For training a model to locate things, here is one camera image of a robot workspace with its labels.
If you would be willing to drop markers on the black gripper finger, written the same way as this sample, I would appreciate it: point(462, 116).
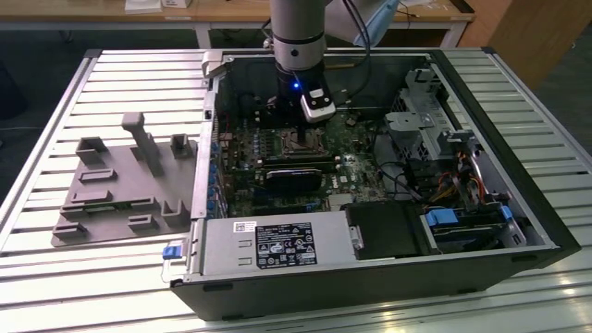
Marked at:
point(303, 137)

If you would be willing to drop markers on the silver square CPU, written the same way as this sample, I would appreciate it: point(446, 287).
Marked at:
point(314, 142)

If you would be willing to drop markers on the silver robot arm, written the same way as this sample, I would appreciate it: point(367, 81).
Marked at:
point(296, 34)

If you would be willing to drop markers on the black RAM slot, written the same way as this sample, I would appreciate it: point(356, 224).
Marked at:
point(300, 157)
point(300, 163)

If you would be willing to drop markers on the CPU socket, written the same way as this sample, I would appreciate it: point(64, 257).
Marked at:
point(283, 152)

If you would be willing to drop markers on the black expansion slot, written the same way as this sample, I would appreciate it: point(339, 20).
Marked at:
point(278, 209)

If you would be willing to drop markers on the black drive bay cover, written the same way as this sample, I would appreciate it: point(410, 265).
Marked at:
point(384, 232)

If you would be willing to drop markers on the black graphics card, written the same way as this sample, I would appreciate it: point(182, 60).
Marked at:
point(291, 180)

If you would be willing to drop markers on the green motherboard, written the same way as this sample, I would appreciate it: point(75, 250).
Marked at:
point(360, 170)

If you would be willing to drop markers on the small silver chipset heatsink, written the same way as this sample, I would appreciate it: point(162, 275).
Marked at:
point(342, 200)

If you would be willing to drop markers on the grey metal drive cage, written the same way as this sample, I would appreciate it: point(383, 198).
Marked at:
point(416, 138)

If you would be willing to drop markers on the small white box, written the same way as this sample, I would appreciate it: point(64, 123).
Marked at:
point(176, 3)

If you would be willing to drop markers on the silver power supply unit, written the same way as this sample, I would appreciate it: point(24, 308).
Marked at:
point(222, 249)

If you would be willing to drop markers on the blue disk carrier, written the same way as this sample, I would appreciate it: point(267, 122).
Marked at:
point(442, 216)

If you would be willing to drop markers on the large white box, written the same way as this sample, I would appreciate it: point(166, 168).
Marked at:
point(143, 7)

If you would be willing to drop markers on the grey parts rack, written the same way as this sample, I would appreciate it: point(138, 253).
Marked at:
point(120, 180)

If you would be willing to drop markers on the blue case latch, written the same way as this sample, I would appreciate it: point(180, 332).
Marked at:
point(171, 252)

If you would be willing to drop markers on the black hard disk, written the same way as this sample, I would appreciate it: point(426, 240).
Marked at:
point(467, 239)

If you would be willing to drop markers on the black PC case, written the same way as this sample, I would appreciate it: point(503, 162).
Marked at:
point(324, 298)

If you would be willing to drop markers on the green RAM stick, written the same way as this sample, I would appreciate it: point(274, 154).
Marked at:
point(99, 207)

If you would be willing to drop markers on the small blue bay clip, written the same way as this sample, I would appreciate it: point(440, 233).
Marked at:
point(506, 213)

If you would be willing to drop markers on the wooden desk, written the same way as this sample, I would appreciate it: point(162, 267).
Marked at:
point(70, 14)

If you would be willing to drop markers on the wooden cabinet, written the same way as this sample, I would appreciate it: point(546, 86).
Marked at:
point(532, 34)

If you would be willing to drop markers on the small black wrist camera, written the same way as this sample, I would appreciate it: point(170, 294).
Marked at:
point(272, 105)

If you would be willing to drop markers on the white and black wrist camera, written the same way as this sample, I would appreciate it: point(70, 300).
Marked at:
point(316, 104)

